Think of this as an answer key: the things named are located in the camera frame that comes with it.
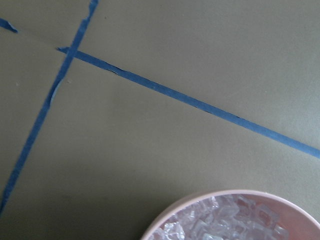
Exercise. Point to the pink bowl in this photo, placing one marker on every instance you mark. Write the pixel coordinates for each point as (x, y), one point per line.
(300, 224)

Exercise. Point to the pile of ice cubes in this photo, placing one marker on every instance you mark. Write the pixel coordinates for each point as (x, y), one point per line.
(225, 217)

